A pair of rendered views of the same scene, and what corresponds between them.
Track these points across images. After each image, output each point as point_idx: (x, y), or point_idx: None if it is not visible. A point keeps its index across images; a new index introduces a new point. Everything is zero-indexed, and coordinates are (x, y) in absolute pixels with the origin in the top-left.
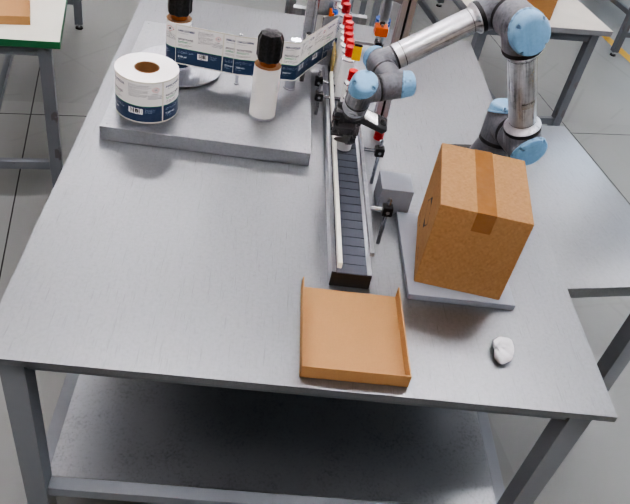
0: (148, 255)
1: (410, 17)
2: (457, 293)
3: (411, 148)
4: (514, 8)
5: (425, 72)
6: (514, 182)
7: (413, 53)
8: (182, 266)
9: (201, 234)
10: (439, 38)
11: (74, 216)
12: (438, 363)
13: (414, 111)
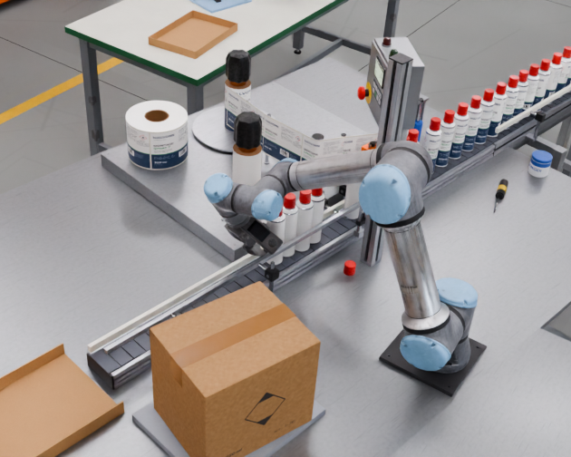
0: (1, 266)
1: None
2: (176, 443)
3: (371, 297)
4: (382, 161)
5: (527, 232)
6: (264, 352)
7: (304, 178)
8: (9, 286)
9: (59, 271)
10: (332, 170)
11: None
12: None
13: (439, 265)
